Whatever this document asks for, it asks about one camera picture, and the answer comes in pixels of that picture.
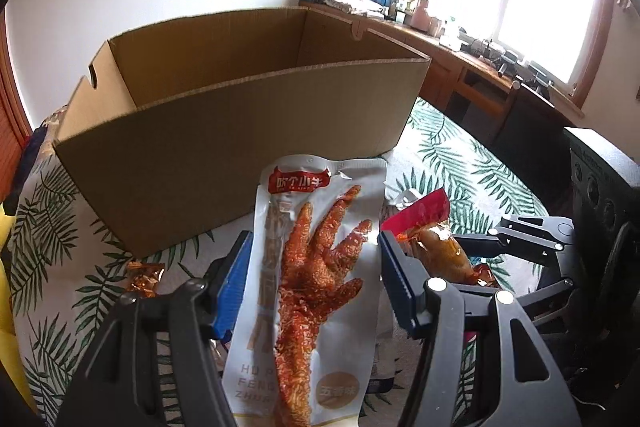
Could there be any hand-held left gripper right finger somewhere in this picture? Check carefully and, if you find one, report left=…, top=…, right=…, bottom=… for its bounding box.
left=377, top=229, right=583, bottom=427

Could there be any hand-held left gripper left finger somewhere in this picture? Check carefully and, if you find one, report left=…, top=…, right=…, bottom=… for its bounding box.
left=55, top=231, right=256, bottom=427

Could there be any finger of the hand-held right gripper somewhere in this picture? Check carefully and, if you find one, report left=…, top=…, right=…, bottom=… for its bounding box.
left=520, top=277, right=573, bottom=333
left=452, top=214, right=576, bottom=265

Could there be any red snack packet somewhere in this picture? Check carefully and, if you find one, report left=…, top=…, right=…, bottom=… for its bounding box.
left=380, top=188, right=493, bottom=288

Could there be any white chicken foot snack packet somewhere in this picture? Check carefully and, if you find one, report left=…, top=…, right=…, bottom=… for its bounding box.
left=221, top=156, right=388, bottom=427

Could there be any brown cardboard box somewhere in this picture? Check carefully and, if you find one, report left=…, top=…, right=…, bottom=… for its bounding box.
left=54, top=5, right=432, bottom=258

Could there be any small white snack packet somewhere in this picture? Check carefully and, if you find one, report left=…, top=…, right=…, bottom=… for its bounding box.
left=394, top=189, right=426, bottom=208

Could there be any small amber snack packet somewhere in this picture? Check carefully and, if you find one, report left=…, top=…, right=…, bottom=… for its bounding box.
left=124, top=261, right=166, bottom=300

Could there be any green leaf print bedsheet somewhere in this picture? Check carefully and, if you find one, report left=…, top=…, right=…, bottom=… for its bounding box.
left=10, top=97, right=551, bottom=427

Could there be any black chair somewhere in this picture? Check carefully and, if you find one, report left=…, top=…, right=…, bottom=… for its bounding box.
left=492, top=84, right=568, bottom=142

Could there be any black desk gadget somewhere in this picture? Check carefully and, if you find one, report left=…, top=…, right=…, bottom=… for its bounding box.
left=500, top=49, right=522, bottom=76
left=527, top=62, right=553, bottom=88

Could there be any wooden desk cabinet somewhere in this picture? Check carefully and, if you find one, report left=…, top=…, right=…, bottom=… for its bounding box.
left=300, top=2, right=586, bottom=142

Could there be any yellow plush toy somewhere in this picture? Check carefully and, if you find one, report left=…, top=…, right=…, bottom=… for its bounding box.
left=0, top=202, right=38, bottom=413

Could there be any pink bottle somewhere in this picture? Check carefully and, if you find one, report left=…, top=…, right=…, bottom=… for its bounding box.
left=411, top=0, right=435, bottom=28

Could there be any dark blue cloth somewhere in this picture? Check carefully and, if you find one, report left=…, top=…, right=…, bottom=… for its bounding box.
left=15, top=127, right=53, bottom=198

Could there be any floral blanket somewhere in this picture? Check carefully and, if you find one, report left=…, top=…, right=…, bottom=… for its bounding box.
left=30, top=104, right=71, bottom=148

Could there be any folded patterned cloth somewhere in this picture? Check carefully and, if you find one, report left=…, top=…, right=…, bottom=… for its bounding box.
left=320, top=0, right=388, bottom=15

